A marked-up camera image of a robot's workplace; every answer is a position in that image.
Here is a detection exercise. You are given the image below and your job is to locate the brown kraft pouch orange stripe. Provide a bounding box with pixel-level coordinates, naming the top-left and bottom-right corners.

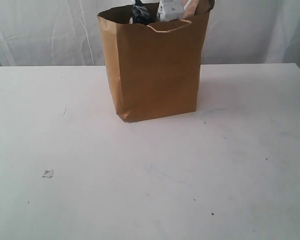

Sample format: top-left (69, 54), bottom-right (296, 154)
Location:
top-left (181, 0), bottom-right (215, 19)

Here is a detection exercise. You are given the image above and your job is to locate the white blue milk carton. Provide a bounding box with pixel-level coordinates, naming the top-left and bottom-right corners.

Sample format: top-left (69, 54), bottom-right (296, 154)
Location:
top-left (156, 0), bottom-right (184, 22)

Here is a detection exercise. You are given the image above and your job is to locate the white backdrop curtain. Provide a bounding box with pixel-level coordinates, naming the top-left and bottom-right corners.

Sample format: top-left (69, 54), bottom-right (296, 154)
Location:
top-left (0, 0), bottom-right (300, 67)

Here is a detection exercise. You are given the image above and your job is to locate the torn plastic scrap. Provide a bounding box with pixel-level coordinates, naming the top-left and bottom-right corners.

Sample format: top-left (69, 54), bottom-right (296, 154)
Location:
top-left (42, 170), bottom-right (54, 179)

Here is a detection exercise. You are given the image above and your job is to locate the spaghetti packet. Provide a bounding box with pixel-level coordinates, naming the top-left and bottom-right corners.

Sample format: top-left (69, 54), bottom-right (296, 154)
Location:
top-left (129, 0), bottom-right (152, 25)

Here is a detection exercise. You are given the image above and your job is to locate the brown paper bag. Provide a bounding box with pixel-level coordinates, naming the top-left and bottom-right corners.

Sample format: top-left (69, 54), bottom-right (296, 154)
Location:
top-left (97, 5), bottom-right (210, 122)

